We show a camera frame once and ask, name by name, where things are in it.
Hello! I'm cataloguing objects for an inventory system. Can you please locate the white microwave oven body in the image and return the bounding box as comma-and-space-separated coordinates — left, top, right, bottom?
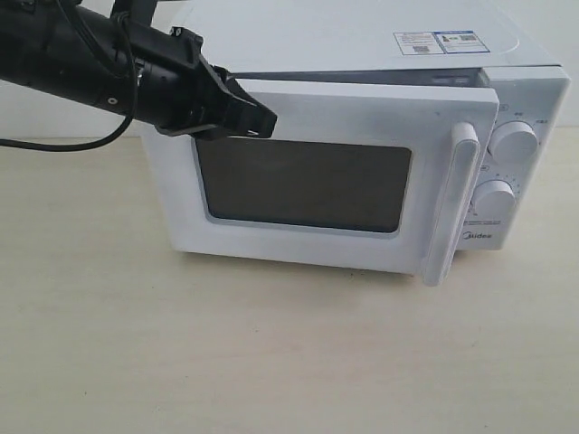
139, 0, 569, 252

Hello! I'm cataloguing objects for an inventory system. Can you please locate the upper white control knob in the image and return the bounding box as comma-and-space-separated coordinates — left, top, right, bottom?
489, 121, 539, 164

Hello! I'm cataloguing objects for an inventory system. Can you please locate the white control knob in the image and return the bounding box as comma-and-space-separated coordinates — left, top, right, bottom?
471, 180, 516, 216
489, 121, 539, 164

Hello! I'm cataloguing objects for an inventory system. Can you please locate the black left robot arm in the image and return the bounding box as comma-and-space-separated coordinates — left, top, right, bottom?
1, 1, 277, 140

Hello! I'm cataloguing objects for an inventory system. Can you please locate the white and blue label sticker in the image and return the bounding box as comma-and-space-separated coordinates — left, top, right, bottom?
394, 30, 490, 56

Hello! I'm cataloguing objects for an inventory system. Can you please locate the lower white control knob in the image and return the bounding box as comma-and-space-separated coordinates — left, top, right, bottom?
471, 180, 516, 216

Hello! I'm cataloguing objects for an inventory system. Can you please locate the white microwave door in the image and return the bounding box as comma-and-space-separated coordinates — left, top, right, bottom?
141, 80, 499, 286

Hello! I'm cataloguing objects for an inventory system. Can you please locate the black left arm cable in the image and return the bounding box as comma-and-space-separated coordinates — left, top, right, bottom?
0, 44, 141, 149

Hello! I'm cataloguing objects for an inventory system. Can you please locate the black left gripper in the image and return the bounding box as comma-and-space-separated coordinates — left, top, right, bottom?
115, 24, 277, 140

